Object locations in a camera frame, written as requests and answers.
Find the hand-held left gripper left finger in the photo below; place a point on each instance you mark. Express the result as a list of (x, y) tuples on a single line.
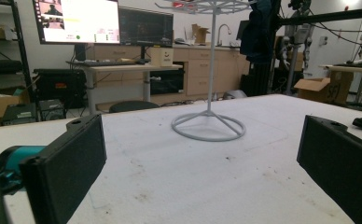
[(67, 168)]

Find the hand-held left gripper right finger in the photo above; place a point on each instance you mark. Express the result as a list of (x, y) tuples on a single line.
[(341, 168)]

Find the grey bench power supply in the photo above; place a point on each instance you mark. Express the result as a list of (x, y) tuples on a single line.
[(19, 113), (52, 109)]

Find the large printed cardboard box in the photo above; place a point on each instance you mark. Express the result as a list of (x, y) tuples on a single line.
[(325, 88)]

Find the black equipment case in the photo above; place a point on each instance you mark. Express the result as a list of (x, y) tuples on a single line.
[(59, 87)]

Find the black round stool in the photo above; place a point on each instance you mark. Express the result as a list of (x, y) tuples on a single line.
[(132, 105)]

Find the wooden side table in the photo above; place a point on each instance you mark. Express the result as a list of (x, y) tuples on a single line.
[(356, 69)]

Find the white foam mat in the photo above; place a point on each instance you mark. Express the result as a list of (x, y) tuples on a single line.
[(176, 186)]

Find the black keyboard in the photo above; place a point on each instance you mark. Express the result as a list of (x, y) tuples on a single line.
[(107, 62)]

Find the white-legged wooden desk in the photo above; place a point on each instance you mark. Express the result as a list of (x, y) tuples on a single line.
[(132, 67)]

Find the black metal shelf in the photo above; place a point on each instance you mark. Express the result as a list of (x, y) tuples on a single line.
[(20, 46)]

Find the grey humanoid robot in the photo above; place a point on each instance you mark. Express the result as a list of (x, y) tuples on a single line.
[(297, 34)]

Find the small cardboard box smile print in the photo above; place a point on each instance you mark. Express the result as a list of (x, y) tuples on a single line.
[(162, 56)]

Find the lit computer monitor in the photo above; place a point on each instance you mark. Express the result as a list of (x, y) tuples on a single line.
[(79, 20)]

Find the dark hanging jacket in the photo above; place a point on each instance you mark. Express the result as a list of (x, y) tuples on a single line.
[(258, 31)]

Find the dark computer monitor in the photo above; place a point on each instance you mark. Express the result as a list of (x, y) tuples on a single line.
[(146, 28)]

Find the wooden cabinet counter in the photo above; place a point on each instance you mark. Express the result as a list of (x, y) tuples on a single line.
[(201, 71)]

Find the metal faucet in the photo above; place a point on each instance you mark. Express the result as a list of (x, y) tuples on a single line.
[(224, 31)]

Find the black metal frame strut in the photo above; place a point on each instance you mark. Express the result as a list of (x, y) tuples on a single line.
[(325, 16)]

